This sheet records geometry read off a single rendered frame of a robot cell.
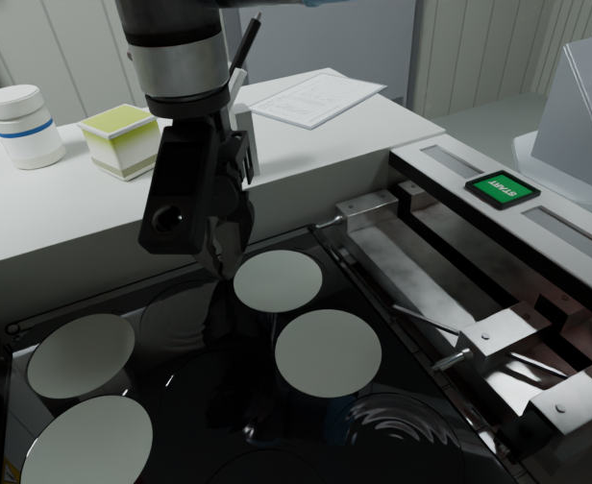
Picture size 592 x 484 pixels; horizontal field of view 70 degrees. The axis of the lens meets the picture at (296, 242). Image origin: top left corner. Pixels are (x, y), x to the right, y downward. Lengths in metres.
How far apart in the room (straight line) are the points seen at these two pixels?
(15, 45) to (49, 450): 1.91
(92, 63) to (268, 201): 1.73
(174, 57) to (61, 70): 1.87
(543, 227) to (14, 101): 0.64
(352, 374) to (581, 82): 0.63
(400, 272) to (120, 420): 0.33
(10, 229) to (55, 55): 1.66
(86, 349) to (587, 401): 0.45
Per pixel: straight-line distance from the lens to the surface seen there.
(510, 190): 0.53
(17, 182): 0.68
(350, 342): 0.42
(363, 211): 0.57
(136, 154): 0.59
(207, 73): 0.36
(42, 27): 2.18
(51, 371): 0.48
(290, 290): 0.47
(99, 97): 2.24
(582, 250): 0.49
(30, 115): 0.68
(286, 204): 0.56
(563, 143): 0.90
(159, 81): 0.36
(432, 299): 0.50
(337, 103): 0.74
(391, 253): 0.55
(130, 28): 0.37
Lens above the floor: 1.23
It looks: 39 degrees down
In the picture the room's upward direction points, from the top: 5 degrees counter-clockwise
